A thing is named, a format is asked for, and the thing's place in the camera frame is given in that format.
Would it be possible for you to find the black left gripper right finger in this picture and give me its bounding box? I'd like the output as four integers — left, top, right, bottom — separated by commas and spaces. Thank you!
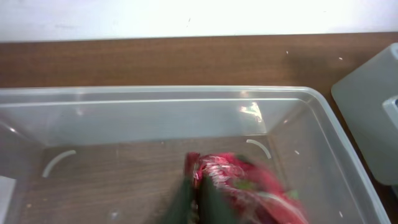
198, 177, 238, 224

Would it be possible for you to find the clear plastic bin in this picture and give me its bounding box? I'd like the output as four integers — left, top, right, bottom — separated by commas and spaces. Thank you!
1, 86, 389, 223

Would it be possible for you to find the red snack wrapper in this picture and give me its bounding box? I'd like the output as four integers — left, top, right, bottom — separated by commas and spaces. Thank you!
184, 152, 308, 224

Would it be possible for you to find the grey dishwasher rack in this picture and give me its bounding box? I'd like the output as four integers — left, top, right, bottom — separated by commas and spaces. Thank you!
331, 43, 397, 194

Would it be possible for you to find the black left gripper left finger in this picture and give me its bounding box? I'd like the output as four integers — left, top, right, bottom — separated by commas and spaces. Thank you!
161, 177, 194, 224

